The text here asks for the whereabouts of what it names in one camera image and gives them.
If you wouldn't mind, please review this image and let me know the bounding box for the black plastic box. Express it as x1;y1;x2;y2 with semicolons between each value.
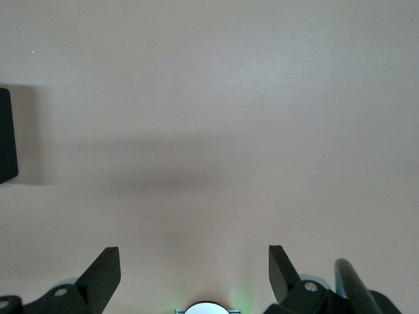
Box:
0;87;20;186

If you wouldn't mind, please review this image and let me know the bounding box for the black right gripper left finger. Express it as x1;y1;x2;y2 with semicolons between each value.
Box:
0;247;122;314

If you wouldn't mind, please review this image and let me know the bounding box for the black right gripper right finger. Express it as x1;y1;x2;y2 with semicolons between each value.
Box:
263;245;401;314

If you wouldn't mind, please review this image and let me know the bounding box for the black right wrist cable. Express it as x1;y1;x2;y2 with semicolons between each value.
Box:
333;258;380;314

